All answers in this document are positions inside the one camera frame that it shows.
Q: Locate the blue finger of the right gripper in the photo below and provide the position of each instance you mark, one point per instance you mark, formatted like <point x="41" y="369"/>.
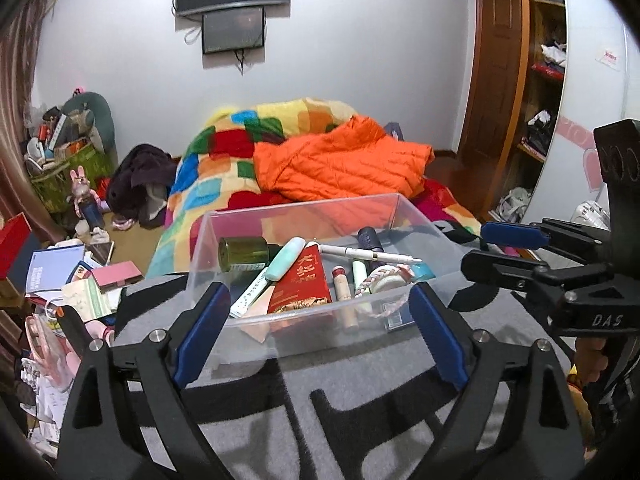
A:
<point x="500" y="271"/>
<point x="514" y="235"/>

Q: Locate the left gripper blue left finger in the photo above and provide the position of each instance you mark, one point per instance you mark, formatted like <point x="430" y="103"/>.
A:
<point x="195" y="332"/>

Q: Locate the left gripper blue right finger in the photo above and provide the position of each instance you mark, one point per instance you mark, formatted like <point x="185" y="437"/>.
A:
<point x="445" y="334"/>

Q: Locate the beige long-handled brush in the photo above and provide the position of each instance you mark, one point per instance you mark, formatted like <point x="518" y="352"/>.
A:
<point x="252" y="326"/>

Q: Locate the mint green cosmetic tube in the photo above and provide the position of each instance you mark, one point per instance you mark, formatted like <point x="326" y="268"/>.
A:
<point x="285" y="258"/>

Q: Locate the white cosmetic pen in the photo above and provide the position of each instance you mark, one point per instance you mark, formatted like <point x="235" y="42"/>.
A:
<point x="366" y="254"/>

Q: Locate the beige cosmetic bottle red cap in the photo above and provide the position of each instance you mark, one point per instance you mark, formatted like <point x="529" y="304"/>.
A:
<point x="348" y="315"/>

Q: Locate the red gold packet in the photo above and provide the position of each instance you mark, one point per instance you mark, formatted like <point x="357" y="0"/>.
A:
<point x="304" y="286"/>

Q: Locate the clear plastic storage box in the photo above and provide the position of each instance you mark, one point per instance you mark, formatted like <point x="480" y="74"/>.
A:
<point x="402" y="230"/>

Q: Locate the person's right hand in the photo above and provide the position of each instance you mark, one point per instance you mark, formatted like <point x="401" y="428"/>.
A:
<point x="589" y="359"/>

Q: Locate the blue card box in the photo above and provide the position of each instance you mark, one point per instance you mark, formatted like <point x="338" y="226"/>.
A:
<point x="399" y="319"/>

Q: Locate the white small ointment tube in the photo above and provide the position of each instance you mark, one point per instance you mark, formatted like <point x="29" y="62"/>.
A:
<point x="250" y="295"/>

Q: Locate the teal round container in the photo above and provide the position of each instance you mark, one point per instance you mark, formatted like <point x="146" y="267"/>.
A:
<point x="421" y="272"/>

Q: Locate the olive green glass bottle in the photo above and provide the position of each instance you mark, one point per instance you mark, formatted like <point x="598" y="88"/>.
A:
<point x="245" y="253"/>

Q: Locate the pink stand with black pad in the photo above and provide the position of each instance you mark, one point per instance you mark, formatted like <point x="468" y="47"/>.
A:
<point x="80" y="333"/>

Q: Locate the pink box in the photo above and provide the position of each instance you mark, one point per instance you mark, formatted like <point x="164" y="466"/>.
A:
<point x="116" y="275"/>

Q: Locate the purple brush white head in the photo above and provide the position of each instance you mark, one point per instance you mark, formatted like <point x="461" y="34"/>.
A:
<point x="368" y="239"/>

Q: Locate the brown wooden wardrobe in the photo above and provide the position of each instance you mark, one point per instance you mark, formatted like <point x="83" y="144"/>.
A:
<point x="515" y="95"/>

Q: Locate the dark purple clothes pile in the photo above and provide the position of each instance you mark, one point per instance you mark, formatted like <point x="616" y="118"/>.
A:
<point x="140" y="186"/>

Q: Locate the blue notebook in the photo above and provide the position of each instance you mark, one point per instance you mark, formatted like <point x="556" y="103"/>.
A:
<point x="49" y="269"/>

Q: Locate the colourful patchwork quilt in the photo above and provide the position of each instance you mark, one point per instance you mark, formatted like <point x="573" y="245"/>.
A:
<point x="217" y="173"/>

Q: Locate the white sliding wardrobe door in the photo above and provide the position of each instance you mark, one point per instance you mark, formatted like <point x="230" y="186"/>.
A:
<point x="601" y="86"/>

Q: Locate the rabbit figurine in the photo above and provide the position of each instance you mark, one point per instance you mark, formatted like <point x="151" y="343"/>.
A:
<point x="88" y="206"/>

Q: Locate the orange puffer jacket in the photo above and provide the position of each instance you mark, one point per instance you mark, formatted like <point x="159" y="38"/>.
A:
<point x="357" y="158"/>

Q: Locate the green storage basket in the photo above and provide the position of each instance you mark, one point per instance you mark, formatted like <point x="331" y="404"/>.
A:
<point x="54" y="186"/>

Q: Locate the red box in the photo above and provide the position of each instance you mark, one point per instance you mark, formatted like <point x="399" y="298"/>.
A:
<point x="13" y="236"/>

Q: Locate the brown striped curtain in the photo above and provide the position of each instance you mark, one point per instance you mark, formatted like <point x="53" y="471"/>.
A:
<point x="19" y="49"/>

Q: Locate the wall-mounted small monitor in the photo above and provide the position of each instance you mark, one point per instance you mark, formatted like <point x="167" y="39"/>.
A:
<point x="228" y="30"/>

